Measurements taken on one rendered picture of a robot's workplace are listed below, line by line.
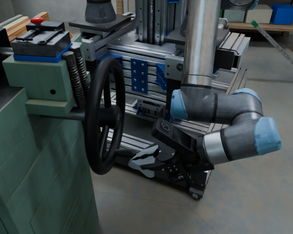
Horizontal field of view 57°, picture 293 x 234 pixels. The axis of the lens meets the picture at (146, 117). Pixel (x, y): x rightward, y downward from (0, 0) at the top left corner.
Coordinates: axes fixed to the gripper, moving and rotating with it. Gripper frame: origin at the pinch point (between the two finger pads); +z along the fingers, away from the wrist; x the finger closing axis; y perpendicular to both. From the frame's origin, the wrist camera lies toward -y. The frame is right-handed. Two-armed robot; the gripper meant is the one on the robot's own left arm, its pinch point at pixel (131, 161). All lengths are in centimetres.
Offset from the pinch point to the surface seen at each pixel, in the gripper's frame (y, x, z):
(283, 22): 105, 290, -70
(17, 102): -28.0, -4.3, 11.4
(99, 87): -23.1, -2.2, -6.9
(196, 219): 74, 30, 14
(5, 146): -23.2, -12.3, 13.8
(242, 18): 81, 290, -29
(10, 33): -39, 22, 24
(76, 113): -17.2, 2.4, 6.3
